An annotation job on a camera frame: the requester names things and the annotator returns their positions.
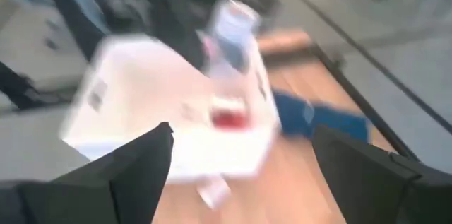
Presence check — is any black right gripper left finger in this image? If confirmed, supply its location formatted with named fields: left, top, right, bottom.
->
left=0, top=121, right=174, bottom=224

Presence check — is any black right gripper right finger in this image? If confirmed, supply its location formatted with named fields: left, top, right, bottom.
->
left=311, top=124, right=452, bottom=224

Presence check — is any clear bottle with white cap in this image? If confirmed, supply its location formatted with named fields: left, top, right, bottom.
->
left=204, top=0, right=263, bottom=78

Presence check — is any white perforated plastic basket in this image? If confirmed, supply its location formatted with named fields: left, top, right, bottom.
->
left=59, top=33, right=283, bottom=185

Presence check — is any short cream knit bandage roll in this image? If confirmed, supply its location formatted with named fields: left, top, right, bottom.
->
left=196, top=177, right=231, bottom=210

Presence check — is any blue cloth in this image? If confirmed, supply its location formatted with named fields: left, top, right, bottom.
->
left=272, top=90, right=371, bottom=144

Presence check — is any black aluminium table frame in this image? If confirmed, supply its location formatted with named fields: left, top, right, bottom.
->
left=263, top=40, right=423, bottom=163

